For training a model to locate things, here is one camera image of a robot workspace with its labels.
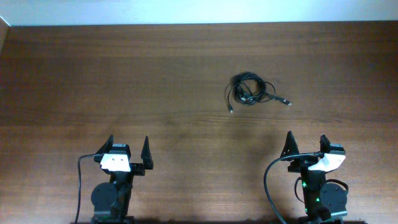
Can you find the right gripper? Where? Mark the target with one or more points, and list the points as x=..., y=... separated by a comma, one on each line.
x=301, y=164

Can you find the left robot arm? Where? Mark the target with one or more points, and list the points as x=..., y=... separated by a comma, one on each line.
x=111, y=199

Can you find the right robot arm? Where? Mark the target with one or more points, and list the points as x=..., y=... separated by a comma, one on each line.
x=324, y=199

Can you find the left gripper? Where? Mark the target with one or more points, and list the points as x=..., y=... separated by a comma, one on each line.
x=145, y=157

